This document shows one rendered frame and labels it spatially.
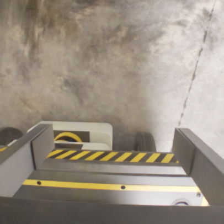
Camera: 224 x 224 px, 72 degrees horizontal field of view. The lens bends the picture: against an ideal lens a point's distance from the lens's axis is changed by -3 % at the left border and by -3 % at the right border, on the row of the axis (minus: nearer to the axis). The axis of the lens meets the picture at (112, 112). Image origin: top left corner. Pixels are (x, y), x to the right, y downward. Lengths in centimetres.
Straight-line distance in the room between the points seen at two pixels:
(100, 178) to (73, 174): 5
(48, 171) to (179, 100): 48
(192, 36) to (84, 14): 36
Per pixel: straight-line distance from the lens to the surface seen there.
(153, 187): 33
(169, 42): 59
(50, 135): 16
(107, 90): 57
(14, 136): 66
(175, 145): 17
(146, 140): 49
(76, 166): 31
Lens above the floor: 56
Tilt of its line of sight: 74 degrees down
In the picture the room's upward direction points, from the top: 172 degrees counter-clockwise
